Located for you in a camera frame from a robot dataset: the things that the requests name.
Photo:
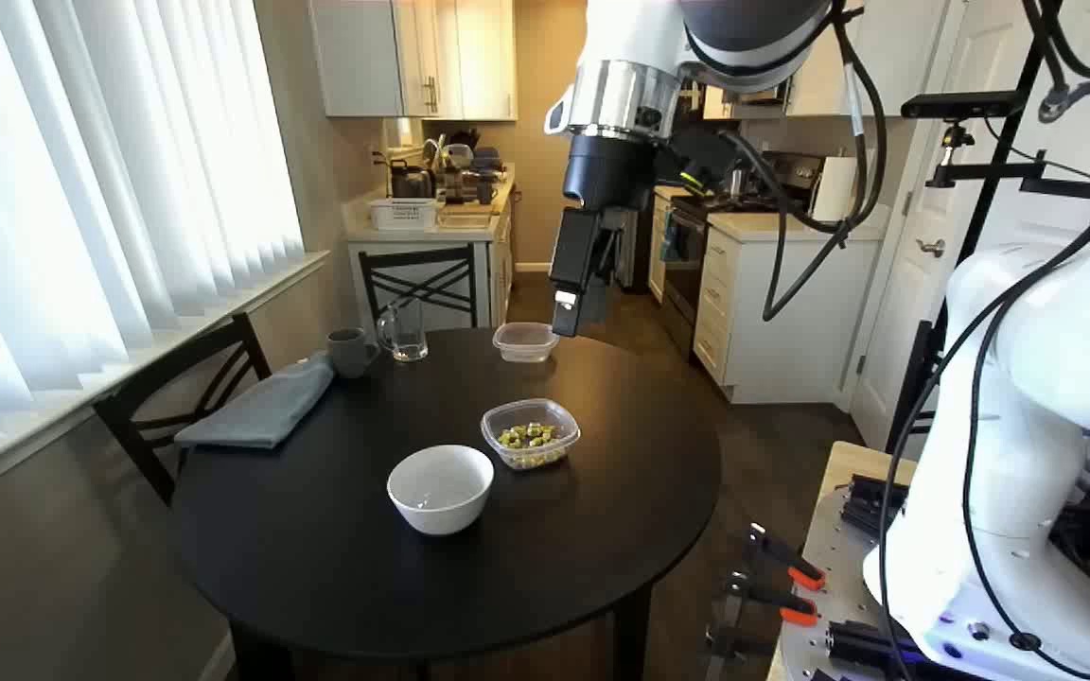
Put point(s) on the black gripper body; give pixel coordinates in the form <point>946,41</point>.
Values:
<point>582,265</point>

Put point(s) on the yellow food pieces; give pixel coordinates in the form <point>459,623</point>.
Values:
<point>527,438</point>

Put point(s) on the clear plastic lunchbox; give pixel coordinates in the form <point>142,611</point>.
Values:
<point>527,410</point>

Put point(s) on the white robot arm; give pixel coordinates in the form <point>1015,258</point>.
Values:
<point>967,564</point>

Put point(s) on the white ceramic bowl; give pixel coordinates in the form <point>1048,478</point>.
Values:
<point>439,490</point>

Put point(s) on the clear plastic lid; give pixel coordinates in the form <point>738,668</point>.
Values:
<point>523,341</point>

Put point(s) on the kitchen sink counter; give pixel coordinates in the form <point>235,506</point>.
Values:
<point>405,225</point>

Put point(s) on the black chair back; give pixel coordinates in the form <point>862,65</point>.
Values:
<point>442,283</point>

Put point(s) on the black chair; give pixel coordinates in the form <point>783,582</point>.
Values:
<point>176,391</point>
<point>442,283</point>

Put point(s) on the white kitchen island cabinet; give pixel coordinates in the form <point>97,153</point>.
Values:
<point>780,309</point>

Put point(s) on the clear drinking glass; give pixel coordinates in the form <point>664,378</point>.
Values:
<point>405,333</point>

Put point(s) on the white upper cabinets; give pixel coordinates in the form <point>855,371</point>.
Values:
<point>416,58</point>

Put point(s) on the paper towel roll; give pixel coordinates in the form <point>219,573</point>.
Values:
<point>832,188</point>

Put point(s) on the round black table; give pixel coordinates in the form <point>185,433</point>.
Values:
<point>302,553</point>

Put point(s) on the dark grey mug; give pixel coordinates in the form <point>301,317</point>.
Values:
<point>349,355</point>

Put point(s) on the grey folded cloth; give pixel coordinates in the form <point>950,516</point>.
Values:
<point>262,413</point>

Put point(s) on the wooden side table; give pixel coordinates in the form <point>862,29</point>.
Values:
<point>839,552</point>

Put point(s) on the black chair left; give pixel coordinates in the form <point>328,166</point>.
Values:
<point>176,391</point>

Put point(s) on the white vertical blinds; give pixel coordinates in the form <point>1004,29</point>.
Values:
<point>142,180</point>

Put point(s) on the orange handled clamp upper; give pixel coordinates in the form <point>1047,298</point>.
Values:
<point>787,557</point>

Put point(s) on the orange handled clamp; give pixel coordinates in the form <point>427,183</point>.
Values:
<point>783,602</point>
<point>787,557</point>

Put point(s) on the orange handled clamp lower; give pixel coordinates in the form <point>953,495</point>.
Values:
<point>783,602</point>

